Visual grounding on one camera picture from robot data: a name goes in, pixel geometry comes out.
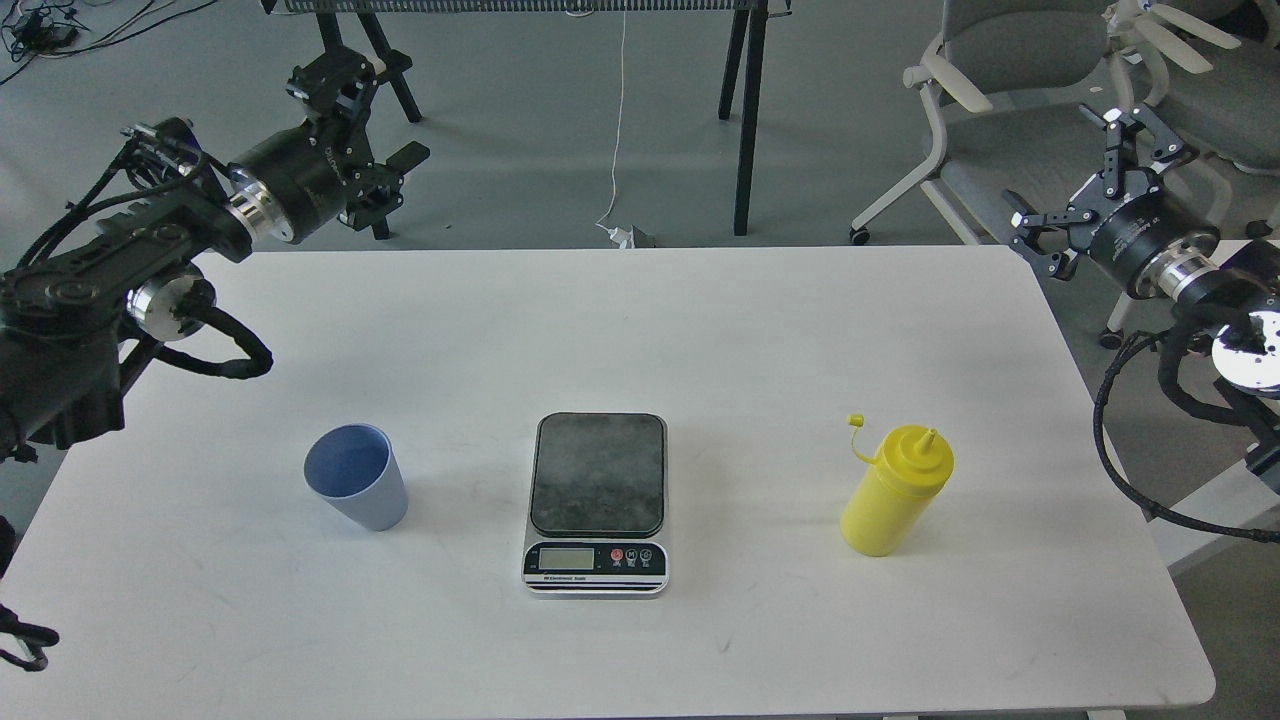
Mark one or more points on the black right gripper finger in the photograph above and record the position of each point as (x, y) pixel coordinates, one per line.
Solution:
(1138, 149)
(1044, 239)

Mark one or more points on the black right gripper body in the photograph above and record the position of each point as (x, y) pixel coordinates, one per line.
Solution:
(1146, 242)

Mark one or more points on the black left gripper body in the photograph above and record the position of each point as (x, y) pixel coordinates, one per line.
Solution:
(289, 186)

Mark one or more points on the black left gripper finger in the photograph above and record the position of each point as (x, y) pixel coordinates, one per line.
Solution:
(336, 91)
(375, 191)

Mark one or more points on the yellow squeeze bottle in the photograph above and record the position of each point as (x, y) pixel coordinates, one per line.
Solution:
(910, 467)

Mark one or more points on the blue plastic cup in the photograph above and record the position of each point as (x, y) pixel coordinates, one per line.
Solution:
(355, 470)

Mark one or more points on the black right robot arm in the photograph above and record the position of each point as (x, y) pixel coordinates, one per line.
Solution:
(1196, 374)

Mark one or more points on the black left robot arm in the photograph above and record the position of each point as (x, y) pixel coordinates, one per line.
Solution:
(113, 284)

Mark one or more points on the digital kitchen scale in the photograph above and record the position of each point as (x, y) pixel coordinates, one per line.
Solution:
(596, 524)

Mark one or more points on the black trestle table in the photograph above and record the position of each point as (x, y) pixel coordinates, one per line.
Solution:
(545, 129)

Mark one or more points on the grey office chair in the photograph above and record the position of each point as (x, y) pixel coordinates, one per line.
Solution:
(1208, 68)
(976, 151)

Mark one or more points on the white power adapter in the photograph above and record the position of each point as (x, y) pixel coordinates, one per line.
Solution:
(631, 238)

